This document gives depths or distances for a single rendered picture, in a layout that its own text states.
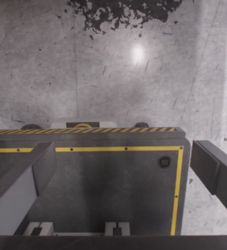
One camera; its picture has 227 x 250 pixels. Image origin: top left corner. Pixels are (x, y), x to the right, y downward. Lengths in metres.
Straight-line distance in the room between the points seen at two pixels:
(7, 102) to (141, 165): 0.67
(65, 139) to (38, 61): 0.43
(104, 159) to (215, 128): 0.60
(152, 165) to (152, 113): 0.34
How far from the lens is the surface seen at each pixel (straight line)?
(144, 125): 0.73
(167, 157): 0.56
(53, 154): 0.16
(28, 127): 0.81
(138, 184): 0.59
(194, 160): 0.17
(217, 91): 0.92
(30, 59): 0.88
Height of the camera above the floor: 0.80
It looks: 73 degrees down
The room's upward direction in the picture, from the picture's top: 176 degrees counter-clockwise
